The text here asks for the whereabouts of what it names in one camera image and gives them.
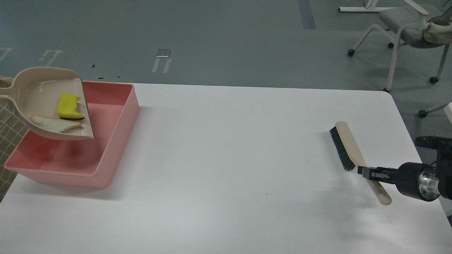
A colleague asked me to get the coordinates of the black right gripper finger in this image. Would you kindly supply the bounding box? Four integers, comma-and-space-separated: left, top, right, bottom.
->
357, 166, 398, 177
368, 175, 395, 185

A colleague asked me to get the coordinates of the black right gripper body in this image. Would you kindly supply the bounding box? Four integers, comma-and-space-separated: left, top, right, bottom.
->
394, 162, 440, 201

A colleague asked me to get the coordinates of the beige brush with black bristles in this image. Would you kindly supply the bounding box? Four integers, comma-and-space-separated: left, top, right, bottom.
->
329, 121, 392, 206

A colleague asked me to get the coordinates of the yellow sponge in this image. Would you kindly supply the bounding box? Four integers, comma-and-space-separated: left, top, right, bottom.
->
57, 93, 85, 120

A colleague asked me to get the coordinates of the beige plastic dustpan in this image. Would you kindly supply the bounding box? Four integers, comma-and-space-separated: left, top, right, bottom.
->
0, 67, 95, 140

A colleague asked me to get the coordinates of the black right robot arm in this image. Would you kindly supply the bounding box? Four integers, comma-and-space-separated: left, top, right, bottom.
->
357, 136, 452, 201

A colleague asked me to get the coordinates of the pink plastic bin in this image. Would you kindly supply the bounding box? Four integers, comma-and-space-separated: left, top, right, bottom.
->
4, 81, 140, 189

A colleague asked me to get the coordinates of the grey chair at right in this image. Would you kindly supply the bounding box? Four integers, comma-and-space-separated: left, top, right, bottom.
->
347, 0, 452, 93

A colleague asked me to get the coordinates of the white desk base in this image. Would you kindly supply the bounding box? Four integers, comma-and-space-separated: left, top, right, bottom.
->
338, 0, 394, 13

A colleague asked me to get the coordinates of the beige checkered cloth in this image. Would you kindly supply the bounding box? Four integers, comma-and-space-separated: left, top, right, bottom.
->
0, 76, 29, 201

